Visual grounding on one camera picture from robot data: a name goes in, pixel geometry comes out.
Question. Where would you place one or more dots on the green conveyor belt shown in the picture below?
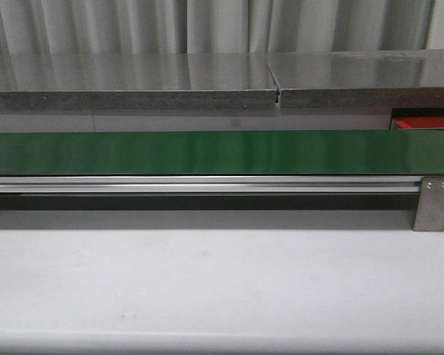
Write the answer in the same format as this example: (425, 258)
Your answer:
(279, 152)

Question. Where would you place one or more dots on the left grey stone counter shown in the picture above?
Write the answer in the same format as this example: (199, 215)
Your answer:
(122, 82)

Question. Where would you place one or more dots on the grey stone counter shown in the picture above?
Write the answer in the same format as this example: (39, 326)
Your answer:
(348, 80)
(122, 82)

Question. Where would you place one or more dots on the right grey stone counter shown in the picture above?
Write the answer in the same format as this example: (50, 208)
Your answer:
(348, 80)

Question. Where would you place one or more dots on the red plastic bin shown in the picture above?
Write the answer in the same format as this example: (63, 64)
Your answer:
(421, 122)

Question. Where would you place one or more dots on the grey pleated curtain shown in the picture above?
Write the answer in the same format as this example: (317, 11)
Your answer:
(59, 27)

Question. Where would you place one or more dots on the aluminium conveyor side rail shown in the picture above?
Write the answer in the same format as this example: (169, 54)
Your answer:
(259, 184)

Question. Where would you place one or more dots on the steel conveyor support bracket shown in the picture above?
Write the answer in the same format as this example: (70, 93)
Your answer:
(430, 209)

